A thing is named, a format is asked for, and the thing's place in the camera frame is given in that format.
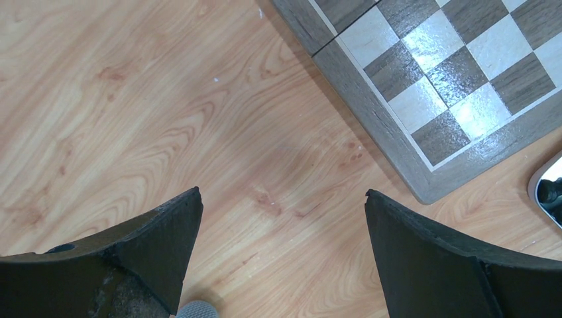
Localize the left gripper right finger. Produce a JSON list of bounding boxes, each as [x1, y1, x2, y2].
[[365, 189, 561, 317]]

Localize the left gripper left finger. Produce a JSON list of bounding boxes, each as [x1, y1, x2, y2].
[[1, 187, 203, 317]]

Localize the grey cylinder tube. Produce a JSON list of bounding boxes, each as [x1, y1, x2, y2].
[[176, 300, 219, 318]]

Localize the silver tray black pieces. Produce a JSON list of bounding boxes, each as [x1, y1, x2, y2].
[[528, 151, 561, 229]]

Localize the wooden chessboard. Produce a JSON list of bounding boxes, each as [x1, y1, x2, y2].
[[273, 0, 561, 204]]

